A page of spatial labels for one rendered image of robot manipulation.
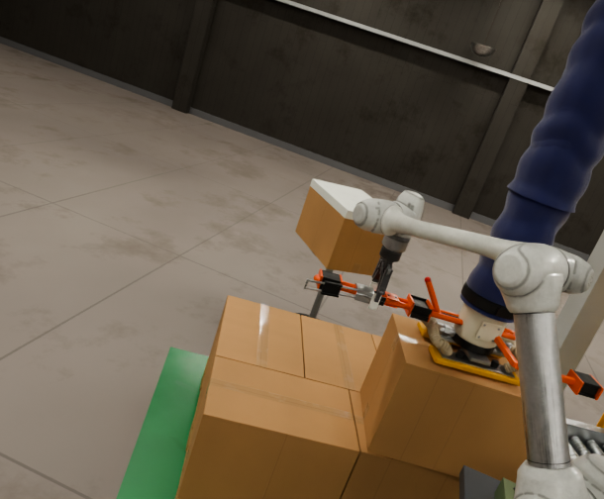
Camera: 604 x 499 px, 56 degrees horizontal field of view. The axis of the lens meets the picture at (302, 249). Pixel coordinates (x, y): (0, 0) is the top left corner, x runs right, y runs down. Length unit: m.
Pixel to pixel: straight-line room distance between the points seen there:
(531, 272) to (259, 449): 1.21
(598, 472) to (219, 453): 1.25
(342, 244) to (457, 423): 1.61
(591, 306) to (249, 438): 2.19
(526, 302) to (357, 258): 2.19
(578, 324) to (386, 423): 1.75
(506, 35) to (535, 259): 8.81
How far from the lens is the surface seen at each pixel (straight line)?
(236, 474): 2.29
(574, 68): 2.07
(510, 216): 2.09
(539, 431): 1.57
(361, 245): 3.56
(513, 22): 10.21
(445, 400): 2.16
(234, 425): 2.15
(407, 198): 1.96
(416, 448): 2.26
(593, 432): 3.19
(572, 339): 3.67
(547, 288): 1.51
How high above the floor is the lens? 1.83
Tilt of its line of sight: 19 degrees down
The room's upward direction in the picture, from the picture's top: 19 degrees clockwise
